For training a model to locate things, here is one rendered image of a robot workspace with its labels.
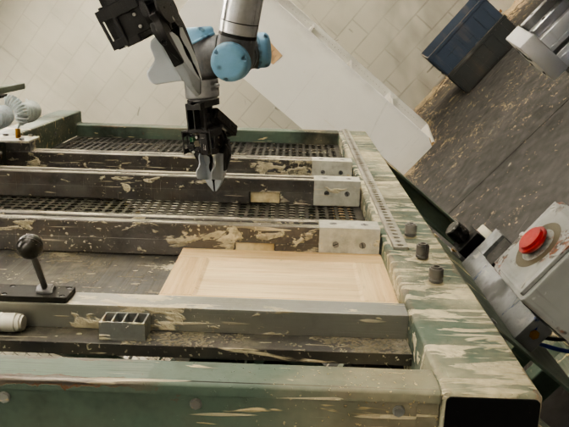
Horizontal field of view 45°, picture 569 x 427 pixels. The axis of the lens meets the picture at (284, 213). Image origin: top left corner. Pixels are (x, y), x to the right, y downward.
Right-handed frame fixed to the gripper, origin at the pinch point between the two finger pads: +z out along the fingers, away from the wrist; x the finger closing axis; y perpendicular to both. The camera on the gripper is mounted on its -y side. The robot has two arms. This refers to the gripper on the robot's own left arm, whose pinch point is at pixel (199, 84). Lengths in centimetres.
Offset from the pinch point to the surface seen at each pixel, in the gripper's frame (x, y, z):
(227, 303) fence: -2.4, 12.8, 32.9
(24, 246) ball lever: 5.6, 33.0, 10.2
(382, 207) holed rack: -65, -7, 51
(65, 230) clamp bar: -32, 50, 19
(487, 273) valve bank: -31, -25, 58
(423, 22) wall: -554, -38, 86
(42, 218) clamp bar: -32, 53, 15
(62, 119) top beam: -161, 108, 6
